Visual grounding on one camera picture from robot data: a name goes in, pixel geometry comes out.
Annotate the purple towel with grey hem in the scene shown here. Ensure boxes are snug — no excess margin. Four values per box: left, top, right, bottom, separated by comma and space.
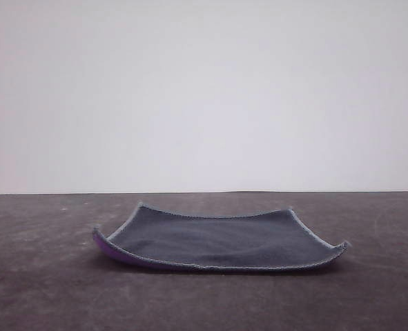
92, 201, 350, 274

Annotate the grey table cloth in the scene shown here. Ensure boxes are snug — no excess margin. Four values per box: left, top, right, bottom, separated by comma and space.
0, 190, 408, 331

